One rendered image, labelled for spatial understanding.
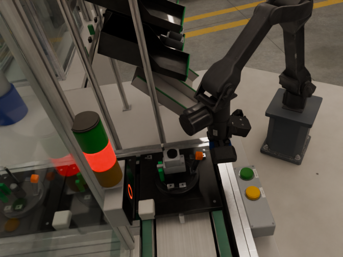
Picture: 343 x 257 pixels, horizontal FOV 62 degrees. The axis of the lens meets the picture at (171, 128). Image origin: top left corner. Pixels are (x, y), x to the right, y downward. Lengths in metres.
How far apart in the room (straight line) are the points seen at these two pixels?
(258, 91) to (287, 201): 0.58
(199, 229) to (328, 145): 0.60
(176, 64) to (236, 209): 0.49
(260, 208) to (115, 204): 0.45
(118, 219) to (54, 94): 0.29
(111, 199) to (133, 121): 0.75
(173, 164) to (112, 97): 0.74
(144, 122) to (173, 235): 0.58
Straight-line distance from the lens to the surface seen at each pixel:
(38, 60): 0.42
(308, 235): 0.98
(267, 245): 0.94
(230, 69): 0.65
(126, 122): 1.31
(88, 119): 0.48
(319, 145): 1.20
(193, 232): 0.88
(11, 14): 0.40
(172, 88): 1.08
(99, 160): 0.52
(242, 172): 0.92
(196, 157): 0.84
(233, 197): 0.89
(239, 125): 0.77
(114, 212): 0.58
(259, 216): 0.86
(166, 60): 0.96
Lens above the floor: 1.71
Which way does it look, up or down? 44 degrees down
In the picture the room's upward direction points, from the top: 10 degrees counter-clockwise
